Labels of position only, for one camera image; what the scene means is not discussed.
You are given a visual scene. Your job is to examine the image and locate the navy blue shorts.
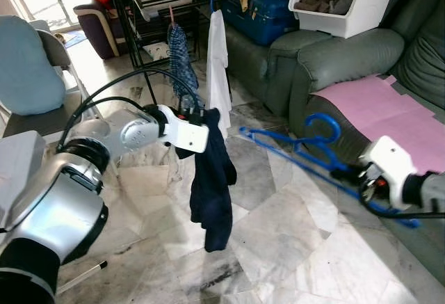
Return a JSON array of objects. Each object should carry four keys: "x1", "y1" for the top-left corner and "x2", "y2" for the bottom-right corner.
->
[{"x1": 175, "y1": 108, "x2": 237, "y2": 253}]

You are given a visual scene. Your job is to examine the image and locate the white garment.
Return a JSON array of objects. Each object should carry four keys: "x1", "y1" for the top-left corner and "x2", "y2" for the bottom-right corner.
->
[{"x1": 207, "y1": 8, "x2": 234, "y2": 138}]

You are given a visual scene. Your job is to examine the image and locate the blue checked garment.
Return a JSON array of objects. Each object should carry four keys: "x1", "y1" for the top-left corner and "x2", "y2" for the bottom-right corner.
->
[{"x1": 167, "y1": 22, "x2": 204, "y2": 110}]

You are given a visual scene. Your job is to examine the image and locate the pink mat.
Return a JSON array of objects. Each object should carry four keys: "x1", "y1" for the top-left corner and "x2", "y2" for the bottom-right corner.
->
[{"x1": 313, "y1": 74, "x2": 445, "y2": 176}]

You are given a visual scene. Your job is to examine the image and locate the blue storage case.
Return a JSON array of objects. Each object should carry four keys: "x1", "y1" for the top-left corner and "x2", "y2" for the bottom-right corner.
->
[{"x1": 221, "y1": 0, "x2": 300, "y2": 46}]

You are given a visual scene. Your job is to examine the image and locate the maroon armchair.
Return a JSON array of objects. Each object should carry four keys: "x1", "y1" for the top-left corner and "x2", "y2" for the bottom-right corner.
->
[{"x1": 73, "y1": 0, "x2": 133, "y2": 60}]

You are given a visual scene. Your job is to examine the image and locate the black drying rack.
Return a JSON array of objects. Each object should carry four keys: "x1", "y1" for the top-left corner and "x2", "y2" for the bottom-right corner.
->
[{"x1": 104, "y1": 0, "x2": 307, "y2": 110}]

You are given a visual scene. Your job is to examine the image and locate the green leather sofa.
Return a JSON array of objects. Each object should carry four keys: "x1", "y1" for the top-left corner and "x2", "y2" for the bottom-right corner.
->
[{"x1": 226, "y1": 0, "x2": 445, "y2": 284}]

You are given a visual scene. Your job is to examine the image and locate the grey folding chair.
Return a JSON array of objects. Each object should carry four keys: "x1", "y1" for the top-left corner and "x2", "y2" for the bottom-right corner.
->
[{"x1": 0, "y1": 19, "x2": 91, "y2": 145}]

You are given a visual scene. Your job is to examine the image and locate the brown folded clothes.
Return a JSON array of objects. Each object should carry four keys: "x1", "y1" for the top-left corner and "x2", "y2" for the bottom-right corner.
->
[{"x1": 293, "y1": 0, "x2": 352, "y2": 14}]

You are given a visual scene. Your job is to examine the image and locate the white storage bin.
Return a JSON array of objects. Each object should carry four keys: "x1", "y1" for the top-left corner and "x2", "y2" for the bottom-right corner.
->
[{"x1": 289, "y1": 0, "x2": 401, "y2": 39}]

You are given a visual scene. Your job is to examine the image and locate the blue grey cushion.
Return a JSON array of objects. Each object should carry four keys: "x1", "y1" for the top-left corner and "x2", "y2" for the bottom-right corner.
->
[{"x1": 0, "y1": 15, "x2": 67, "y2": 117}]

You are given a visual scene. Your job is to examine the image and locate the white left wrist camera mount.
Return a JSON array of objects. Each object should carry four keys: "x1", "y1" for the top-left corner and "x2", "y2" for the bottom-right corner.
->
[{"x1": 161, "y1": 106, "x2": 209, "y2": 155}]

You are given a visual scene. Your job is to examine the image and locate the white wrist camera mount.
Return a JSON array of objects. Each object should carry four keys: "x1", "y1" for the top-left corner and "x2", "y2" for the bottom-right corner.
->
[
  {"x1": 161, "y1": 106, "x2": 209, "y2": 155},
  {"x1": 358, "y1": 136, "x2": 418, "y2": 207}
]

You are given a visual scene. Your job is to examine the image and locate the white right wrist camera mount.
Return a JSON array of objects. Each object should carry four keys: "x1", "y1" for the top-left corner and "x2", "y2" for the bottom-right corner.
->
[{"x1": 358, "y1": 136, "x2": 418, "y2": 207}]

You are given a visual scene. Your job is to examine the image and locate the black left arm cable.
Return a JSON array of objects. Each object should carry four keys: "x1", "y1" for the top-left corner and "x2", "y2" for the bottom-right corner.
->
[{"x1": 59, "y1": 67, "x2": 202, "y2": 152}]

